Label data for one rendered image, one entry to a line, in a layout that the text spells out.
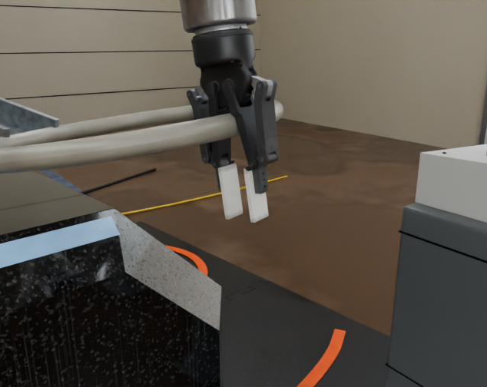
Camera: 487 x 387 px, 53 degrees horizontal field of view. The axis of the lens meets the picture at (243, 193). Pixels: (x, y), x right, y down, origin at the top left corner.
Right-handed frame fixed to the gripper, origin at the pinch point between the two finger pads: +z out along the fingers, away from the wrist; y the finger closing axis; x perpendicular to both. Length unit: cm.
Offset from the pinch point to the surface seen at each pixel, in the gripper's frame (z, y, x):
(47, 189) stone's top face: 2, 53, 1
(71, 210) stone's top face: 4.0, 37.8, 4.5
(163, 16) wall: -107, 482, -406
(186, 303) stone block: 26.0, 27.5, -9.1
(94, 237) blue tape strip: 8.2, 31.0, 5.0
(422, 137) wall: 78, 182, -503
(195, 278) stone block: 24.4, 31.9, -16.1
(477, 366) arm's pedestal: 47, -14, -45
